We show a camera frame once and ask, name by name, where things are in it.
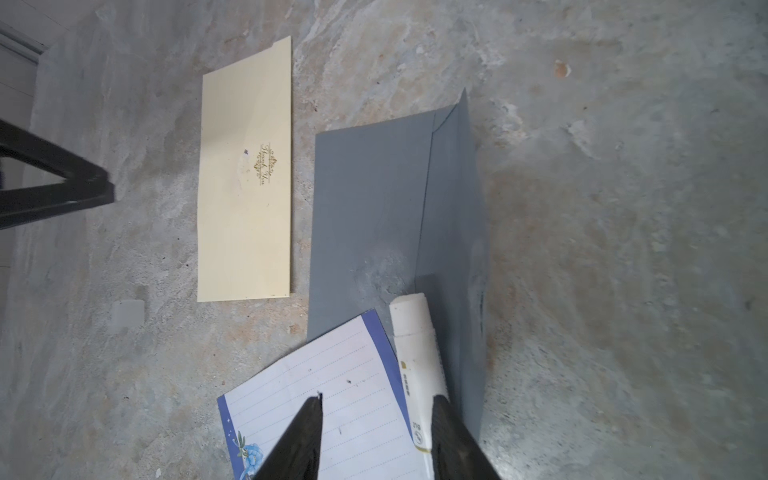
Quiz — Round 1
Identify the white glue stick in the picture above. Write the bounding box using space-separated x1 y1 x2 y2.
389 293 448 479

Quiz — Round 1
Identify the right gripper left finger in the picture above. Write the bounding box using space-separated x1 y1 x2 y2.
253 393 323 480

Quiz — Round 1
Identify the blue floral card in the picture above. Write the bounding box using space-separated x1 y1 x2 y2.
217 310 432 479

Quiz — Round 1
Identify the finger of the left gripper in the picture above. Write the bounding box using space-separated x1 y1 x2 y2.
1 121 115 230

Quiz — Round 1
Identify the grey envelope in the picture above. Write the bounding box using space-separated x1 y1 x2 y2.
307 98 490 435

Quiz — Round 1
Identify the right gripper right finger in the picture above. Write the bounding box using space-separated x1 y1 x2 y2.
431 395 501 480

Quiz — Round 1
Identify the yellow paper envelope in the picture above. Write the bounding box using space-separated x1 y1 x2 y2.
197 37 292 302

